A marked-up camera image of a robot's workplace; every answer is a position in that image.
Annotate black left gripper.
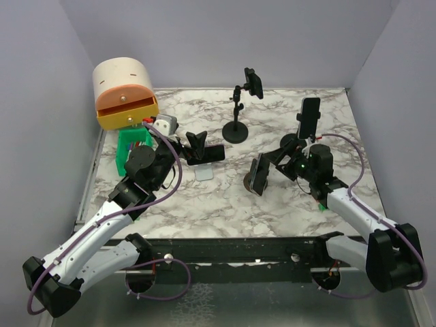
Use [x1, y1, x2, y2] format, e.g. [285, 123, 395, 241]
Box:
[153, 130, 207, 190]

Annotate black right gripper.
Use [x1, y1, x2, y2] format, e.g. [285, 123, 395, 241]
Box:
[264, 138, 317, 182]

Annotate black phone with pink edge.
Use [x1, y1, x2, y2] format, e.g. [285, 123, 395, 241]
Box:
[195, 144, 225, 166]

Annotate short black phone stand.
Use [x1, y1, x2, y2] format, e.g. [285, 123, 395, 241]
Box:
[280, 133, 311, 159]

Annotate silver folding phone stand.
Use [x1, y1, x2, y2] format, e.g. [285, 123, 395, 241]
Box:
[194, 163, 214, 182]

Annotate black phone with white edge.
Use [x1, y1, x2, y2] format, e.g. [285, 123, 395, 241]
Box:
[248, 154, 270, 196]

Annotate brown round base phone stand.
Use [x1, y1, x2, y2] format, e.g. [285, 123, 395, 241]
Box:
[243, 159, 270, 196]

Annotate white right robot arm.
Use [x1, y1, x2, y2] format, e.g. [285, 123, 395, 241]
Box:
[259, 139, 428, 292]

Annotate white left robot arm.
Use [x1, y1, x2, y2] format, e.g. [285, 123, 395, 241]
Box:
[22, 131, 207, 318]

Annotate tall black phone stand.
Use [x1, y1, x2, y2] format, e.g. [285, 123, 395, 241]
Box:
[222, 67, 255, 144]

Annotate green plastic bin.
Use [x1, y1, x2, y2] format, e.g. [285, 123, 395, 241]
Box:
[115, 127, 153, 176]

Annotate green capped marker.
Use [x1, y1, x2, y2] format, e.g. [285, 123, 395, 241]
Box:
[318, 203, 327, 211]

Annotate markers in green bin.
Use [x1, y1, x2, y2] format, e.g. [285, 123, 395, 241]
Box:
[127, 141, 143, 152]

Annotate beige and orange drawer box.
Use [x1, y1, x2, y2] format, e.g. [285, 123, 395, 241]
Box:
[92, 57, 159, 131]

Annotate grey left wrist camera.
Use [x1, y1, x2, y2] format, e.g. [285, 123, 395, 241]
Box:
[153, 114, 178, 136]

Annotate black mounting rail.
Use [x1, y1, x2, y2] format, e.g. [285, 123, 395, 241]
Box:
[125, 233, 334, 284]

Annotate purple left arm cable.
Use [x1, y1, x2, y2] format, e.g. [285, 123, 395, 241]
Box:
[27, 121, 183, 315]

